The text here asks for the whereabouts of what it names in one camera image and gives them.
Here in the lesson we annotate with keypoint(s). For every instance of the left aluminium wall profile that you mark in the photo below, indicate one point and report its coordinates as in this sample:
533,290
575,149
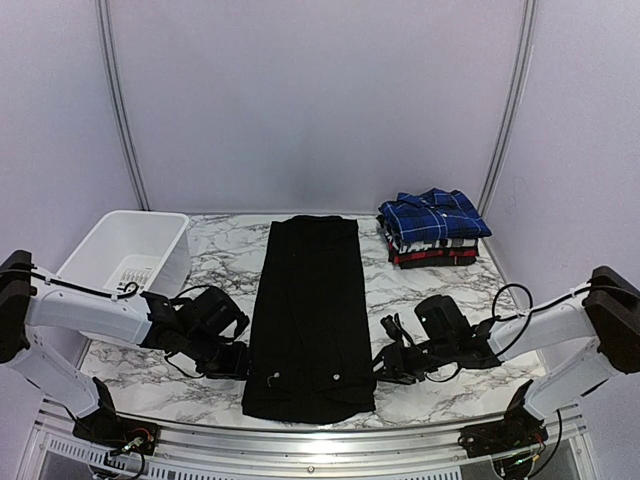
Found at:
117,99

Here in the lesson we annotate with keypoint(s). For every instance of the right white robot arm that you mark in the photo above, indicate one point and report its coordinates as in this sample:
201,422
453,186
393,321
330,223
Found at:
603,311

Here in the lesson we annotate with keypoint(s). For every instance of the aluminium wall profile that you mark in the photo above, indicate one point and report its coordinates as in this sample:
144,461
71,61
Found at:
117,99
523,55

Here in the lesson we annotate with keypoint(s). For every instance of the blue plaid folded shirt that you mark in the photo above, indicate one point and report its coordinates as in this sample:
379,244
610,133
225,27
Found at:
433,215

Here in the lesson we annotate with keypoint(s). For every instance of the black long sleeve shirt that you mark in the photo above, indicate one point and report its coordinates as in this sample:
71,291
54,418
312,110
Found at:
310,345

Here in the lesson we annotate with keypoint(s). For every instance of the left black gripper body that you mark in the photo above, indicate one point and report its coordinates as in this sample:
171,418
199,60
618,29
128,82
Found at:
219,365

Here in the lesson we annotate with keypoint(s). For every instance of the red black plaid folded shirt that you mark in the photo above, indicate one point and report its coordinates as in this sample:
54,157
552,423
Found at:
435,258

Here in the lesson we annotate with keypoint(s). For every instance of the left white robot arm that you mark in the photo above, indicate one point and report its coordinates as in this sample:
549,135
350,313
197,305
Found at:
205,328

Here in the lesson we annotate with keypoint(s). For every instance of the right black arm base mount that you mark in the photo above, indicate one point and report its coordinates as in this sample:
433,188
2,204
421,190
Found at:
500,436

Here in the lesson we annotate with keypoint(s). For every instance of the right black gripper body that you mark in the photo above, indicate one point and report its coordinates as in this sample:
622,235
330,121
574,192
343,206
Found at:
411,369

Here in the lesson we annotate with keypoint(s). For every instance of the aluminium table front rail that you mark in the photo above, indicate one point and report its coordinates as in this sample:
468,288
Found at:
192,451

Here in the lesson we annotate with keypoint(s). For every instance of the white plastic laundry basket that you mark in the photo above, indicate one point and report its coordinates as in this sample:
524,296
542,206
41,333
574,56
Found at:
148,248

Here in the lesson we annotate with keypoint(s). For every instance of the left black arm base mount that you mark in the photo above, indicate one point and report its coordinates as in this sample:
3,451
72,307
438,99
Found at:
116,432

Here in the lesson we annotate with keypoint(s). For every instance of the black white patterned folded shirt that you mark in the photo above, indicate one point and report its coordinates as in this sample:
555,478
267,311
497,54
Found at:
402,247

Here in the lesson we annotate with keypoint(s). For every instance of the right aluminium wall profile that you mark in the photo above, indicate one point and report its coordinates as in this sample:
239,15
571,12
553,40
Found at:
523,55

